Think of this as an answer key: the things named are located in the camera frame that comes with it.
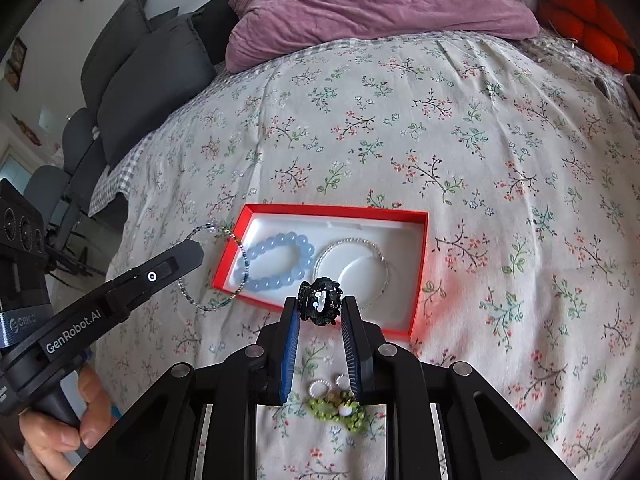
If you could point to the black crystal hair claw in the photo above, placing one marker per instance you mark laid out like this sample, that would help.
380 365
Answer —
320 301

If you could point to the grey office chair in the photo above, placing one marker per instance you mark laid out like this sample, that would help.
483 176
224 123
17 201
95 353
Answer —
63 194

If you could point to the green bead bracelet white pendant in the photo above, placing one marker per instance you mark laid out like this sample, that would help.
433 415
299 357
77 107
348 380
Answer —
339 408

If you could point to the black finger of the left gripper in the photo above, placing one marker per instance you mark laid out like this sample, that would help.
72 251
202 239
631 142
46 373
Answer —
161 271

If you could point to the red jewelry box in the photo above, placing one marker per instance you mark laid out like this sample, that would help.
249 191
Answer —
376 255

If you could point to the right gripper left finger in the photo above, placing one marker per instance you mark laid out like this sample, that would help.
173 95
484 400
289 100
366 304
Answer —
284 348

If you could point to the orange knitted cushion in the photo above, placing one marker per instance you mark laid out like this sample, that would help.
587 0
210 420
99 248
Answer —
594 28

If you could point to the floral bed sheet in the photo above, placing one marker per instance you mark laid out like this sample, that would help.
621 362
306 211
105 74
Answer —
480 200

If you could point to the dark grey cushion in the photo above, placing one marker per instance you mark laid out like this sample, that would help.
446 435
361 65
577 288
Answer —
140 70

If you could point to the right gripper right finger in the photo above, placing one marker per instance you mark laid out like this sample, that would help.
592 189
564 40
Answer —
359 356

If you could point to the purple pillow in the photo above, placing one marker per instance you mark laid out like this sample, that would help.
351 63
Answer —
268 29

